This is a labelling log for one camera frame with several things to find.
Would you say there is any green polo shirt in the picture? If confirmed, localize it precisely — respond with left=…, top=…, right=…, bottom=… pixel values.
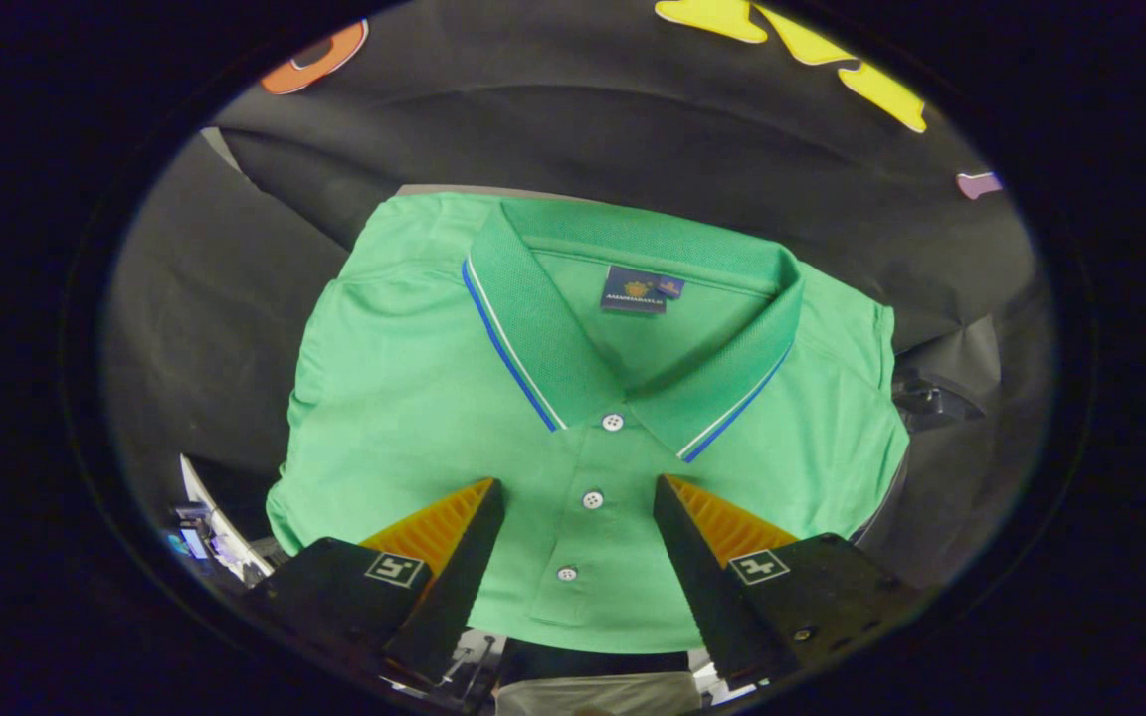
left=265, top=192, right=910, bottom=654

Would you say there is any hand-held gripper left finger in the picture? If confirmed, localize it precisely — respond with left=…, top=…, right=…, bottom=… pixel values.
left=250, top=477, right=506, bottom=687

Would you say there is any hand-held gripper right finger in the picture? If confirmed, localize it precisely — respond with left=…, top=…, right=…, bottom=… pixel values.
left=653, top=474, right=917, bottom=687

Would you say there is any black backdrop cloth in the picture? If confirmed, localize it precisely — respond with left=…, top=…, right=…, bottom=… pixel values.
left=100, top=0, right=1056, bottom=598

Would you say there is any white printed paper clutter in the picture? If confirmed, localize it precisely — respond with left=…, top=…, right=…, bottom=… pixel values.
left=173, top=452, right=276, bottom=588

